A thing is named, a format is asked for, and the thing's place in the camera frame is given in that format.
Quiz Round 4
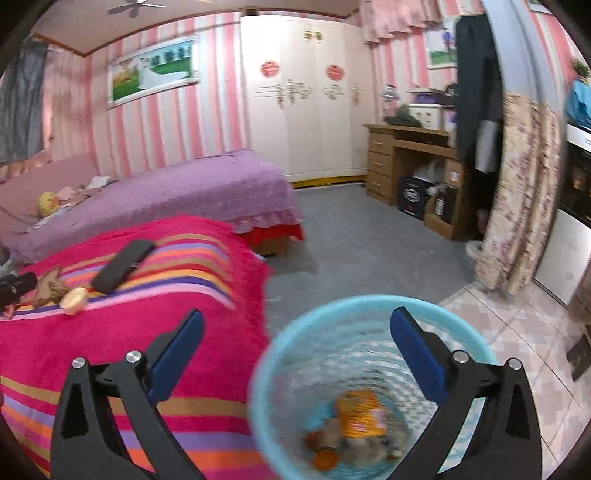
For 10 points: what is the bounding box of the black hanging coat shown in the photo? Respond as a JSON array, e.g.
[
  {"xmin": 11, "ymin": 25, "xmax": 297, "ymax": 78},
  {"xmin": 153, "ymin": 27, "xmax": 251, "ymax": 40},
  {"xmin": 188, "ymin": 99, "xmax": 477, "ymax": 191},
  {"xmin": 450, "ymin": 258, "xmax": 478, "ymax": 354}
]
[{"xmin": 454, "ymin": 13, "xmax": 505, "ymax": 174}]

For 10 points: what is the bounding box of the pink headboard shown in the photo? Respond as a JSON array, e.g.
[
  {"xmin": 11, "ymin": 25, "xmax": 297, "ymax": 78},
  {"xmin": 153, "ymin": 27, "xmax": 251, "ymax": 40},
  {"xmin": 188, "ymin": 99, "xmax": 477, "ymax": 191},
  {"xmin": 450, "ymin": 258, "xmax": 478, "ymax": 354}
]
[{"xmin": 0, "ymin": 154, "xmax": 99, "ymax": 237}]

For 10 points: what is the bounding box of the small framed photo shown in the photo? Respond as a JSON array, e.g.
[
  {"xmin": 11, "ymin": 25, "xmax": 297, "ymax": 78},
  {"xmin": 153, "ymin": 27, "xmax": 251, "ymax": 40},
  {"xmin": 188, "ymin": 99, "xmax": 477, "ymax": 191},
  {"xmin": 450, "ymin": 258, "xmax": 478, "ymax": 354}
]
[{"xmin": 423, "ymin": 17, "xmax": 459, "ymax": 70}]

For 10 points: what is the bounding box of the wooden desk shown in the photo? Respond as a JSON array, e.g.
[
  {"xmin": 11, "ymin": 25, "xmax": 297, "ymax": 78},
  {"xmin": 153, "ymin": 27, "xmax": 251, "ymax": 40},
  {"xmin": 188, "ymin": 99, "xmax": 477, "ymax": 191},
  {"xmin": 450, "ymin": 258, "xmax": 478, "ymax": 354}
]
[{"xmin": 365, "ymin": 124, "xmax": 472, "ymax": 241}]

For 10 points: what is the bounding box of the dark grey window curtain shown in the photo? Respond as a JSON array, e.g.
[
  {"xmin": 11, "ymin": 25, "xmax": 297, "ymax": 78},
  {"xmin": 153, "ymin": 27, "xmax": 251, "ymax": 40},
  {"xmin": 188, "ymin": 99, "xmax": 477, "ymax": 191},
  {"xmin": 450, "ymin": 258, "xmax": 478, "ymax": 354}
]
[{"xmin": 1, "ymin": 38, "xmax": 48, "ymax": 164}]

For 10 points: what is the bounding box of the white storage box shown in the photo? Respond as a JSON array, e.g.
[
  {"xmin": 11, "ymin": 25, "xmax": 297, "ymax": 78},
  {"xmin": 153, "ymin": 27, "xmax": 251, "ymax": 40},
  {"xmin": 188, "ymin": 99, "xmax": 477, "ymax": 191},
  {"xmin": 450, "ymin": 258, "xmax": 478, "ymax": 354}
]
[{"xmin": 408, "ymin": 104, "xmax": 444, "ymax": 130}]

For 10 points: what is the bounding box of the striped pink blanket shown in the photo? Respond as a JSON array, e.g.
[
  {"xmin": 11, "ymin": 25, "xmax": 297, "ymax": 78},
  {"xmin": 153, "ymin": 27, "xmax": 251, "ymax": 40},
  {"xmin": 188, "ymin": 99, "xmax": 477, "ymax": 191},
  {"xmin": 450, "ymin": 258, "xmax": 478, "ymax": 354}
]
[{"xmin": 1, "ymin": 216, "xmax": 273, "ymax": 479}]

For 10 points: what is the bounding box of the white wardrobe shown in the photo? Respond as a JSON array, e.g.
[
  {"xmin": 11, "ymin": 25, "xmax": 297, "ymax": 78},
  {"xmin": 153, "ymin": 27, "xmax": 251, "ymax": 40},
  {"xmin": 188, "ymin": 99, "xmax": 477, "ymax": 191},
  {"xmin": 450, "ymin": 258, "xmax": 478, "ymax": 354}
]
[{"xmin": 240, "ymin": 15, "xmax": 376, "ymax": 182}]

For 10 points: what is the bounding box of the ceiling fan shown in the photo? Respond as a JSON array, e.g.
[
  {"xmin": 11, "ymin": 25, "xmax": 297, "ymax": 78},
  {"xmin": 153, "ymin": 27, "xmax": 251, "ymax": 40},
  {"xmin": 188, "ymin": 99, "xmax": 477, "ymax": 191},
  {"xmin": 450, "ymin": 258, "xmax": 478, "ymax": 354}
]
[{"xmin": 107, "ymin": 0, "xmax": 165, "ymax": 18}]

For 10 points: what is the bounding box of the framed wedding photo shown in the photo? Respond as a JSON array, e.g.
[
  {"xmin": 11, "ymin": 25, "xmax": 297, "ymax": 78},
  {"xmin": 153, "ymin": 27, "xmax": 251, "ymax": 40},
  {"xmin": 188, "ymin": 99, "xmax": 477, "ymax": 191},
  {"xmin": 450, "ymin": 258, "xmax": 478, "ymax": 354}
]
[{"xmin": 107, "ymin": 34, "xmax": 200, "ymax": 108}]

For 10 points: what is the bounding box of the black box under desk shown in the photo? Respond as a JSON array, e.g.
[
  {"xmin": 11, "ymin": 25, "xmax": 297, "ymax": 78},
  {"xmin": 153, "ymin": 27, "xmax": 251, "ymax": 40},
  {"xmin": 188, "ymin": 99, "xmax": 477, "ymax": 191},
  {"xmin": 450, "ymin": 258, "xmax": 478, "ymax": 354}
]
[{"xmin": 397, "ymin": 177, "xmax": 436, "ymax": 220}]

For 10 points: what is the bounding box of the pink window valance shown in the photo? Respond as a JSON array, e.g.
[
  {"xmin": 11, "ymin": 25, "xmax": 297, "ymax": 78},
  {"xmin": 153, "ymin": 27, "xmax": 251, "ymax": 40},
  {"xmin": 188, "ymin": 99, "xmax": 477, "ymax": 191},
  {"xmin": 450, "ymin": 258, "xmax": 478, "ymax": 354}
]
[{"xmin": 359, "ymin": 0, "xmax": 485, "ymax": 44}]

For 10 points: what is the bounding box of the brown paper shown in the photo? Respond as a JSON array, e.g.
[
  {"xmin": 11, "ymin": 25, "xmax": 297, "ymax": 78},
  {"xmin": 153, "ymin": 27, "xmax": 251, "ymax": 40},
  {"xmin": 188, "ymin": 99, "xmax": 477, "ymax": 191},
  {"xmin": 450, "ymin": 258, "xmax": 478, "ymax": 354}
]
[{"xmin": 32, "ymin": 267, "xmax": 70, "ymax": 310}]

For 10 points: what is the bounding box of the yellow duck plush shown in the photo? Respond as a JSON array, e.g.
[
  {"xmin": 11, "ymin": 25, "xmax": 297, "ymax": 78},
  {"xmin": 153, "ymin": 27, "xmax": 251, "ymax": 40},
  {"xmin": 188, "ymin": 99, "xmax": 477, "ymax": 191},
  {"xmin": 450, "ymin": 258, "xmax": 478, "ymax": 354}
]
[{"xmin": 37, "ymin": 191, "xmax": 60, "ymax": 219}]

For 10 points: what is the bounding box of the orange snack wrapper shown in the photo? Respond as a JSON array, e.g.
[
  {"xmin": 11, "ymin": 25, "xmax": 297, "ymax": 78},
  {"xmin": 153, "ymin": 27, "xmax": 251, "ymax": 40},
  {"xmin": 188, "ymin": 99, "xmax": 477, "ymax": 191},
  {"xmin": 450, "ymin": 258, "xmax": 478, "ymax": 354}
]
[{"xmin": 335, "ymin": 389, "xmax": 387, "ymax": 439}]

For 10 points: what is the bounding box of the floral curtain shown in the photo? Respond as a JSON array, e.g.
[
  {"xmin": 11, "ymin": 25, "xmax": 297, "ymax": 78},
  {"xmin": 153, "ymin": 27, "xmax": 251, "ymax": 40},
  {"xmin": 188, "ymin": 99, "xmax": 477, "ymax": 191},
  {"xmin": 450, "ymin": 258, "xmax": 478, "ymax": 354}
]
[{"xmin": 476, "ymin": 92, "xmax": 561, "ymax": 295}]

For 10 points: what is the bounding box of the light blue trash basket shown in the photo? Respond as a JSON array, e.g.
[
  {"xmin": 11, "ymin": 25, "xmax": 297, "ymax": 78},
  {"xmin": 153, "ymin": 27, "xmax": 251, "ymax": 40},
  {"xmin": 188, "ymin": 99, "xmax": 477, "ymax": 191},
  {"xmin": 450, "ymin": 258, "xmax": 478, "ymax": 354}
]
[{"xmin": 249, "ymin": 295, "xmax": 497, "ymax": 479}]

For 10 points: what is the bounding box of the purple bedspread bed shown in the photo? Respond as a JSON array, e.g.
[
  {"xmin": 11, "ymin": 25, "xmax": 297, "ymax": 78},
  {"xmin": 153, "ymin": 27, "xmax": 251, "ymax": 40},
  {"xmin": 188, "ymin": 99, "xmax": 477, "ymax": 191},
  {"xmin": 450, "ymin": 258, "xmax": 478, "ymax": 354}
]
[{"xmin": 1, "ymin": 149, "xmax": 304, "ymax": 264}]

